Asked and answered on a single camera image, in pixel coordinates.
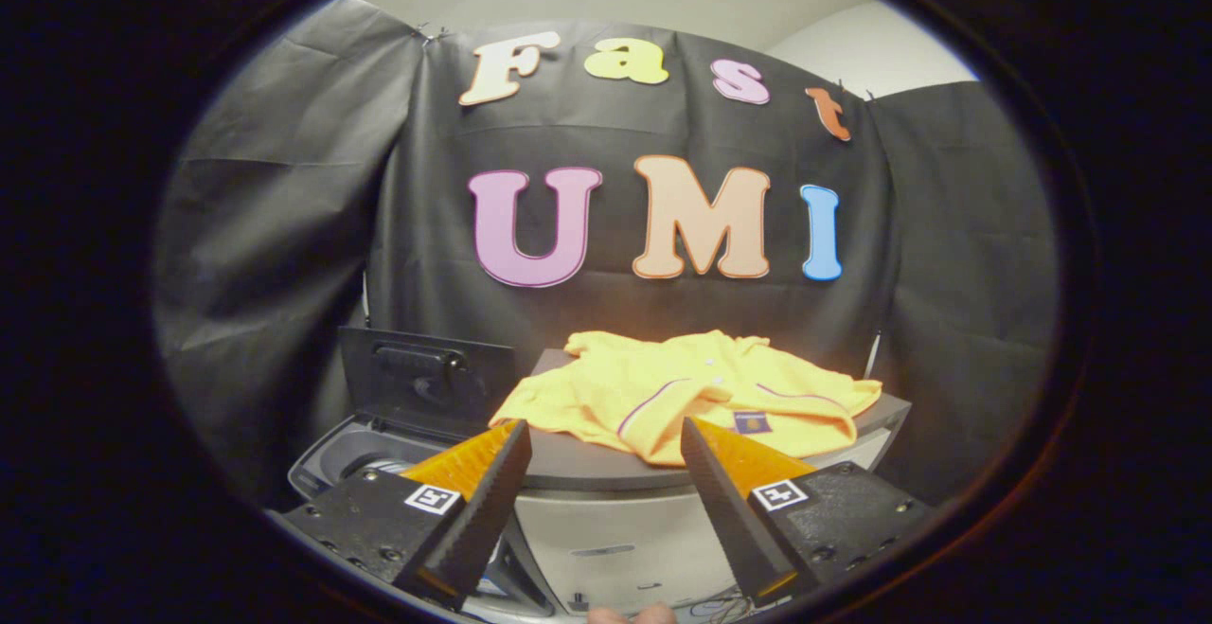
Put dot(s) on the grey washing machine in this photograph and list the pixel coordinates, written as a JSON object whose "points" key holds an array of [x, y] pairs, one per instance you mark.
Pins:
{"points": [[350, 449]]}

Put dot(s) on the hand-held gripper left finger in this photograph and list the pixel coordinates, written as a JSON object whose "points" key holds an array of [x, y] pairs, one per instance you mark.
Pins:
{"points": [[492, 491]]}

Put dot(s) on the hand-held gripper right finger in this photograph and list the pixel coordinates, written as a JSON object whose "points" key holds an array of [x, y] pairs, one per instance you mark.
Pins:
{"points": [[720, 501]]}

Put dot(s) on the orange polo shirt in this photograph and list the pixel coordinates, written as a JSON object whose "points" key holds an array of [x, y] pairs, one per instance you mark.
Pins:
{"points": [[663, 387]]}

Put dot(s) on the black backdrop cloth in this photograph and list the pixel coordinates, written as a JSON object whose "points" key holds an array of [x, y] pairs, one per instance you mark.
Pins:
{"points": [[284, 226]]}

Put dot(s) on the beige cabinet with grey frame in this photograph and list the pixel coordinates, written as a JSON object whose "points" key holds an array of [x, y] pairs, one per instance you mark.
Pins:
{"points": [[606, 510]]}

